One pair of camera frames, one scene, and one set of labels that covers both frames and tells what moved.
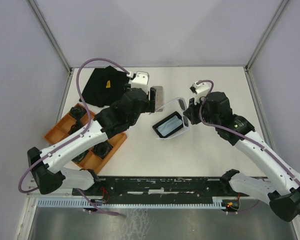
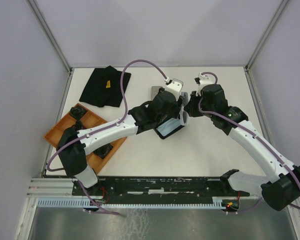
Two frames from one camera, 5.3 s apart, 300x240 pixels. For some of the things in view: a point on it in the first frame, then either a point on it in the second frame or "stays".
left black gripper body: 149,106 → 174,111
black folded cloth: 105,87 stays
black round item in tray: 102,149 stays
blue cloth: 169,126 stays
